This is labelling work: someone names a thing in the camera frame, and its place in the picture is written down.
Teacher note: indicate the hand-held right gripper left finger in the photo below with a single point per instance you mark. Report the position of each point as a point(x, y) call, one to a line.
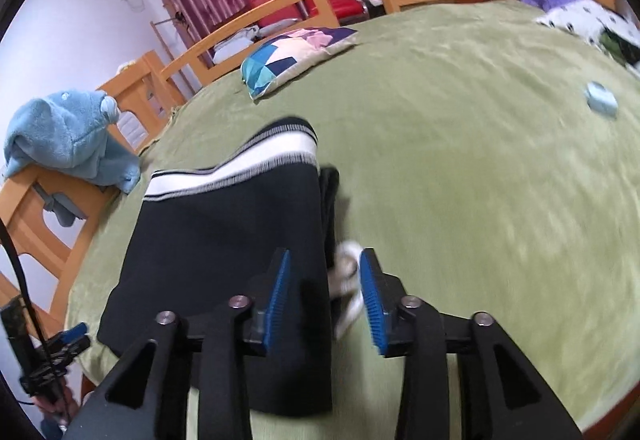
point(280, 300)

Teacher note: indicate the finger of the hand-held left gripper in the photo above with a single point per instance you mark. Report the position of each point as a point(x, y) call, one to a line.
point(70, 335)
point(70, 354)

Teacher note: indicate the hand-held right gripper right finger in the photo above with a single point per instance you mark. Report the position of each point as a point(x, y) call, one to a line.
point(371, 300)

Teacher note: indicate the black pants with white stripe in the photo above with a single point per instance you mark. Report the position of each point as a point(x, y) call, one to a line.
point(225, 220)

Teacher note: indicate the grey cloth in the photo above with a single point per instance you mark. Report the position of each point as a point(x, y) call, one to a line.
point(62, 210)

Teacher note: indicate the green bed blanket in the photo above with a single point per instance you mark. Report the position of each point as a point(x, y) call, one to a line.
point(450, 144)

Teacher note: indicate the light blue plush garment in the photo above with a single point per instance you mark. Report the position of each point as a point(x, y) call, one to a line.
point(60, 134)

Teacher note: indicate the white slatted panel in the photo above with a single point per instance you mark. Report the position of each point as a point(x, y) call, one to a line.
point(134, 127)

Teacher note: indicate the geometric patterned pillow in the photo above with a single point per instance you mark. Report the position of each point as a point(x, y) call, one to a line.
point(285, 59)

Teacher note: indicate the white folded bedding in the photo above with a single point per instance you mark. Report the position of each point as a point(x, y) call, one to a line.
point(235, 39)

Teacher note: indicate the wooden coat rack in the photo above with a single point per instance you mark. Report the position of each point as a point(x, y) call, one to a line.
point(165, 39)

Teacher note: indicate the small light blue device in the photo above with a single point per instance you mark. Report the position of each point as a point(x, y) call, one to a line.
point(601, 99)

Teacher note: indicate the white floral pillow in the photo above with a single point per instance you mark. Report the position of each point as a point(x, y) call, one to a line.
point(570, 14)

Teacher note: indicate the dark green cloth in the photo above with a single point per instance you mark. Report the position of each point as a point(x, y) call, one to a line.
point(620, 44)

